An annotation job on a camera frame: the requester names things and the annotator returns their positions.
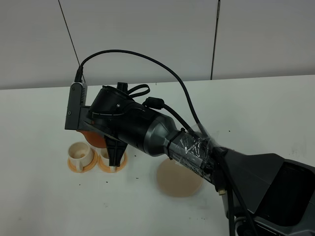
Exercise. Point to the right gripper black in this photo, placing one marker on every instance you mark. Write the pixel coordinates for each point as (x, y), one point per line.
(120, 119)

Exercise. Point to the brown clay teapot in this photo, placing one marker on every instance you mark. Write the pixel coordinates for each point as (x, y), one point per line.
(94, 139)

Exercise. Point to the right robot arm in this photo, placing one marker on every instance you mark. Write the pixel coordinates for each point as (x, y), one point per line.
(263, 194)

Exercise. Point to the beige round teapot coaster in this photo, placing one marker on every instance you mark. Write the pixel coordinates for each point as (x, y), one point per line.
(176, 180)

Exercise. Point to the right white teacup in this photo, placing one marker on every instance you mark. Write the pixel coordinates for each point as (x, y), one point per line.
(105, 160)

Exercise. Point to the white teacup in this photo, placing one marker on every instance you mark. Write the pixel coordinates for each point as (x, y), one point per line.
(105, 160)
(80, 155)

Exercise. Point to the left white teacup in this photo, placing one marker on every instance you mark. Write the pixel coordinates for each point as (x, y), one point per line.
(80, 155)

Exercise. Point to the right orange coaster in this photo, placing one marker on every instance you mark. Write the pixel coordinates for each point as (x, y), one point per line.
(119, 168)

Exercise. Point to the orange coaster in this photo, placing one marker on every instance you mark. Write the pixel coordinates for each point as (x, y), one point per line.
(86, 168)
(119, 168)

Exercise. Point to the left orange coaster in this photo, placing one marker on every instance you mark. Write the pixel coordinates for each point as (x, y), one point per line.
(86, 168)

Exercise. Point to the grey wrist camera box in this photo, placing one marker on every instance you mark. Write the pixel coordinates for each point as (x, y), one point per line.
(76, 108)

